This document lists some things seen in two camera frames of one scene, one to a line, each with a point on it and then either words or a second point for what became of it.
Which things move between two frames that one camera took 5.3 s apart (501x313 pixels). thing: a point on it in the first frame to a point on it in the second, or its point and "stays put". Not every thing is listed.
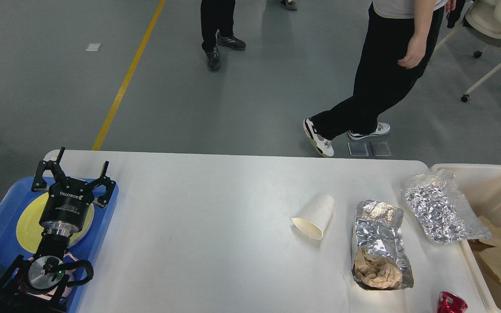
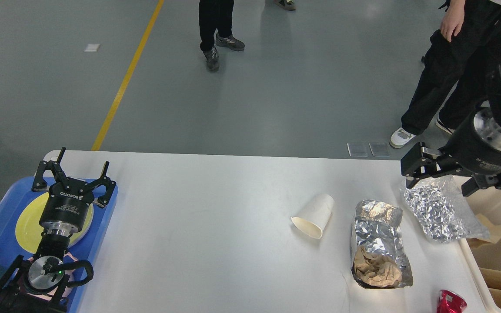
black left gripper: (69, 199) stays put
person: (400, 38) to (463, 54)
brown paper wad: (372, 271) stays put
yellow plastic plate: (28, 228) stays put
